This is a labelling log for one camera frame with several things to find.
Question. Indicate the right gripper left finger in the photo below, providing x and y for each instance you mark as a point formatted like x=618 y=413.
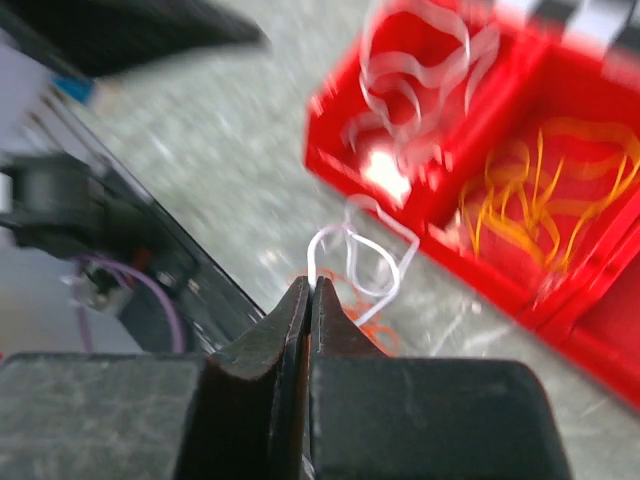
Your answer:
x=234 y=414

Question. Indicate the red three-compartment bin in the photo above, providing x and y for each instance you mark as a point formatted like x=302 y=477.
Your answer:
x=507 y=152

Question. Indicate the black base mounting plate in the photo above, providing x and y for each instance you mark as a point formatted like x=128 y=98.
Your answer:
x=179 y=299

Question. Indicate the aluminium rail frame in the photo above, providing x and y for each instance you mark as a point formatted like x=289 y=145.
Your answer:
x=46 y=149

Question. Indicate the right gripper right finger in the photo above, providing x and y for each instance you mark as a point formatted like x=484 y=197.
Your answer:
x=373 y=416

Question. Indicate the black white chessboard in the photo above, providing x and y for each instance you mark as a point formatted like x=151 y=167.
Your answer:
x=608 y=23

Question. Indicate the blue lego bricks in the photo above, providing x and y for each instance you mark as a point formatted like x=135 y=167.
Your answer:
x=81 y=91

